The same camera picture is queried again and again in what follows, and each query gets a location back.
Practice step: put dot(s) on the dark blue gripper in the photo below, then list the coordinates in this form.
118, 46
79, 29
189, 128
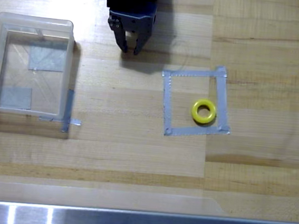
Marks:
135, 24

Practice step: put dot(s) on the grey tape patch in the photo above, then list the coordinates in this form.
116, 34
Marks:
15, 97

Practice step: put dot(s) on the grey duct tape strip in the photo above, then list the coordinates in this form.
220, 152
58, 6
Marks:
190, 73
195, 131
68, 109
167, 103
75, 122
222, 103

